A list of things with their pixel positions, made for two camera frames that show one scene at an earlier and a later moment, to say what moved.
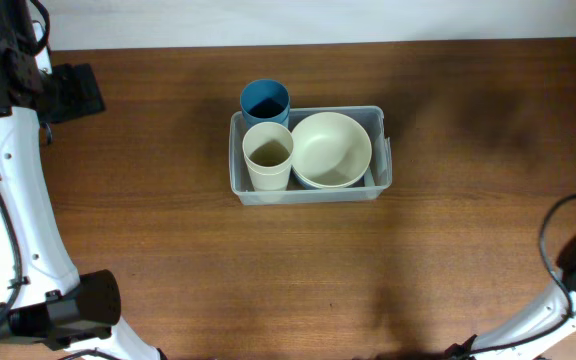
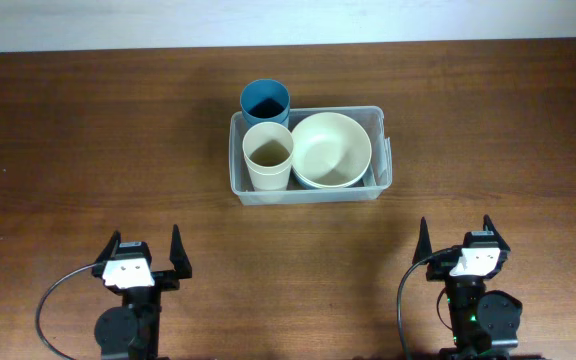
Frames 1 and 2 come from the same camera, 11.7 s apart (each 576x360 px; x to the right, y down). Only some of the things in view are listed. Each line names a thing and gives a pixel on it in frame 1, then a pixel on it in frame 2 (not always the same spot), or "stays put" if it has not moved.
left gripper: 83,98 → 169,280
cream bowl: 329,150 stays put
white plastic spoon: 368,178 stays put
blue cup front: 254,116 stays put
